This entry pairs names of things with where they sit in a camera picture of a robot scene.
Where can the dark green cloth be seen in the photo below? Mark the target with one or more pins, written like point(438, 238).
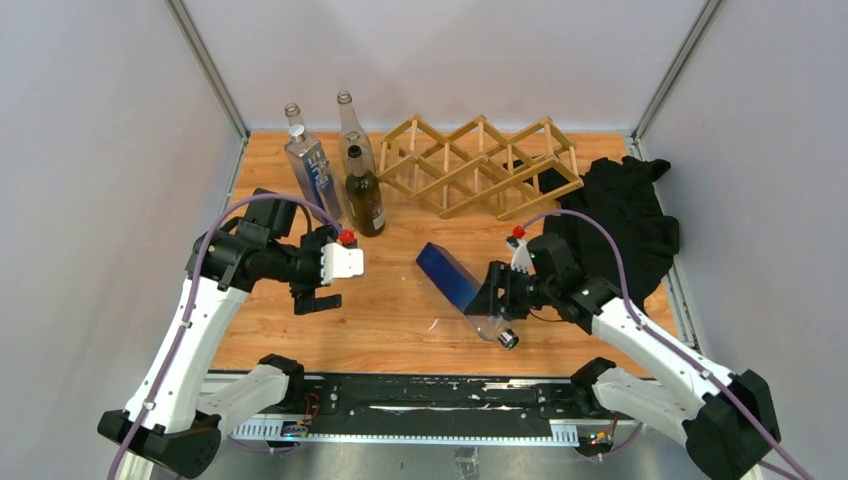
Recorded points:
point(621, 197)

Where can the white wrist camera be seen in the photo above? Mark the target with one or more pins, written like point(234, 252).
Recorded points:
point(521, 260)
point(339, 262)

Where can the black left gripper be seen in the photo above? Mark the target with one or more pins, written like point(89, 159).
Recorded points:
point(305, 292)

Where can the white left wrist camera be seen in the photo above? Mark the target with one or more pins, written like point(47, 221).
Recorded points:
point(339, 262)

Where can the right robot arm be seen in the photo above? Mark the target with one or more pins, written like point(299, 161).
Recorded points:
point(726, 421)

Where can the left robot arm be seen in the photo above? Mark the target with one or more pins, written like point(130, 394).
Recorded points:
point(265, 236)

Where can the wooden wine rack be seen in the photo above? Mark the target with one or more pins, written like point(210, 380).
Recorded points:
point(477, 166)

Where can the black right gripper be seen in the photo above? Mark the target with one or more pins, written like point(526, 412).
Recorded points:
point(489, 302)

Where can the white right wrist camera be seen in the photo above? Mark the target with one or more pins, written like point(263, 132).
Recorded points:
point(521, 260)

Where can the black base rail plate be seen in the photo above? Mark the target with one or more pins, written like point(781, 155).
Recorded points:
point(437, 409)

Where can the blue square glass bottle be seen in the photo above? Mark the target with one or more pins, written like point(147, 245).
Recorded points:
point(311, 167)

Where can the olive wine bottle silver neck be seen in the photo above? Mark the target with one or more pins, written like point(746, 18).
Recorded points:
point(364, 194)

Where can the dark labelled clear bottle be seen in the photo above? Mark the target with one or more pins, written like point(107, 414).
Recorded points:
point(293, 116)

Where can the clear glass bottle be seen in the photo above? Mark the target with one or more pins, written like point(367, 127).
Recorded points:
point(352, 133)

